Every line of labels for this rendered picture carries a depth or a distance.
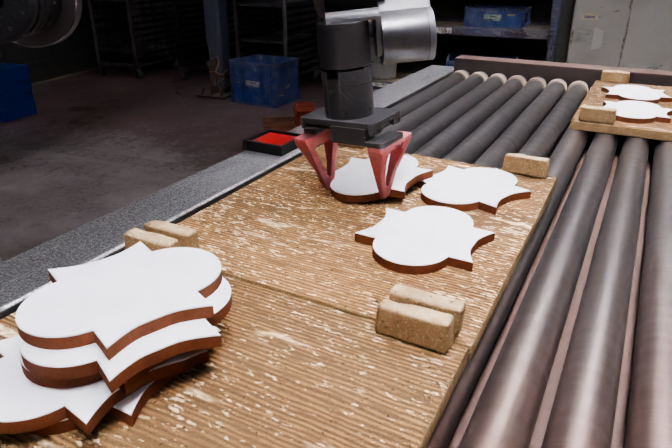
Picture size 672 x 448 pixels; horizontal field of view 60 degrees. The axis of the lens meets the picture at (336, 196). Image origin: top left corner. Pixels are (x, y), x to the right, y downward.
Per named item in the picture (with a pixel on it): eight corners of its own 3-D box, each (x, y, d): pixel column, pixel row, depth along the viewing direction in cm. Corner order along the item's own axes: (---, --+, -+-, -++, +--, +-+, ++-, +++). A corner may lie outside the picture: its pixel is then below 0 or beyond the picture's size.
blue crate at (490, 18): (461, 26, 493) (463, 6, 487) (474, 22, 524) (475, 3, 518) (521, 30, 471) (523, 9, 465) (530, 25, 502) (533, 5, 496)
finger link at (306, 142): (331, 175, 77) (324, 106, 73) (376, 183, 73) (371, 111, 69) (299, 194, 72) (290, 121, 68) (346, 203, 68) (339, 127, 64)
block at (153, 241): (124, 257, 57) (120, 232, 56) (138, 249, 58) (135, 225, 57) (170, 271, 54) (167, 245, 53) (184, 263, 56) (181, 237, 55)
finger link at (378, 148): (365, 181, 74) (360, 110, 70) (415, 190, 70) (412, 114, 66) (335, 201, 69) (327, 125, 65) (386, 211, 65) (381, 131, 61)
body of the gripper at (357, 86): (332, 117, 73) (326, 58, 70) (402, 124, 67) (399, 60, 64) (300, 132, 68) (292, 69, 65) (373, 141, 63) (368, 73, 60)
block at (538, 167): (500, 172, 79) (502, 154, 78) (503, 168, 80) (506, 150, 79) (546, 180, 76) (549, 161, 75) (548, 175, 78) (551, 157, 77)
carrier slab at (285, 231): (137, 259, 60) (135, 245, 59) (328, 149, 93) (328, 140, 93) (469, 363, 45) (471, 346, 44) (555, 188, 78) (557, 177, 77)
